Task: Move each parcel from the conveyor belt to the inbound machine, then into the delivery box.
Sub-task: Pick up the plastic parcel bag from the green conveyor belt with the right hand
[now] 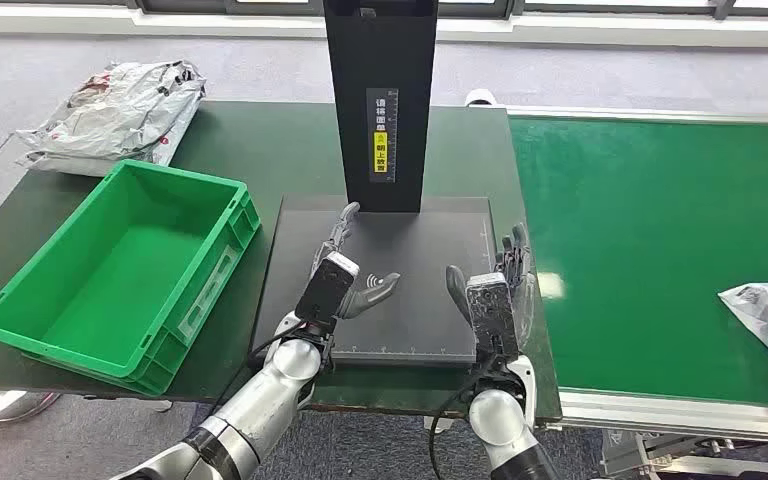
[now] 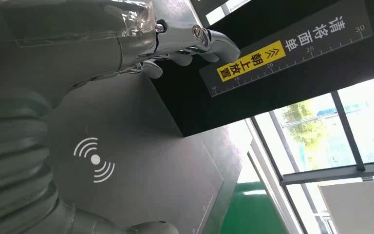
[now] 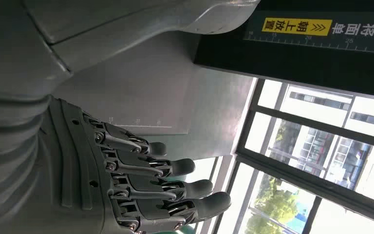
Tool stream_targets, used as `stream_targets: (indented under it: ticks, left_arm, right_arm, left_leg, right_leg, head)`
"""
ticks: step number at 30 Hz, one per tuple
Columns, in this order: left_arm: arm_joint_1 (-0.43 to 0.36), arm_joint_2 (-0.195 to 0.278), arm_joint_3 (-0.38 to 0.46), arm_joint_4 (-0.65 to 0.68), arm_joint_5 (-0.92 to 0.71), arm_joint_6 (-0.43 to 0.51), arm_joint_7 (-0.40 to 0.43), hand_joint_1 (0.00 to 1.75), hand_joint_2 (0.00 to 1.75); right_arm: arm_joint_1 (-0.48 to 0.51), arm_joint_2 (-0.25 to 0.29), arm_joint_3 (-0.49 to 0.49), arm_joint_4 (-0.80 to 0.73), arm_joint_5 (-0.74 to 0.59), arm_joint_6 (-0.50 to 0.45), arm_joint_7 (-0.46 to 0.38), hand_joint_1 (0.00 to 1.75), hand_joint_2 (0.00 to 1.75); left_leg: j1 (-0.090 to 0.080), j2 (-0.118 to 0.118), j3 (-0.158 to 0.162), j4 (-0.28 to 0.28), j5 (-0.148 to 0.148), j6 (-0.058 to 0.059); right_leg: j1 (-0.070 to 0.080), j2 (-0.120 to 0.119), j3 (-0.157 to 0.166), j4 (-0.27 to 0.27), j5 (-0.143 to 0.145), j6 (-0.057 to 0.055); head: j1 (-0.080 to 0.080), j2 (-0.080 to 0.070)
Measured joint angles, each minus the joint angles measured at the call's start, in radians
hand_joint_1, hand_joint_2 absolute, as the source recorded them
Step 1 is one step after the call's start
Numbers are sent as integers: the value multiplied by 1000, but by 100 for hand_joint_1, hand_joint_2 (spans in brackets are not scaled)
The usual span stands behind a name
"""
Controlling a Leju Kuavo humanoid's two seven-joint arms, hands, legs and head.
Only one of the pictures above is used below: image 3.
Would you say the black inbound scanner machine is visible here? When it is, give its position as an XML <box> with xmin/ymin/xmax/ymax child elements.
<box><xmin>53</xmin><ymin>0</ymin><xmax>374</xmax><ymax>161</ymax></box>

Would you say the yellow black ruler label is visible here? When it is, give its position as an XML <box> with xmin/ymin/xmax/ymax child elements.
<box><xmin>243</xmin><ymin>11</ymin><xmax>374</xmax><ymax>55</ymax></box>

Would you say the dark window frame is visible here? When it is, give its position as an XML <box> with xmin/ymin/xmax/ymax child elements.
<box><xmin>212</xmin><ymin>77</ymin><xmax>374</xmax><ymax>234</ymax></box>

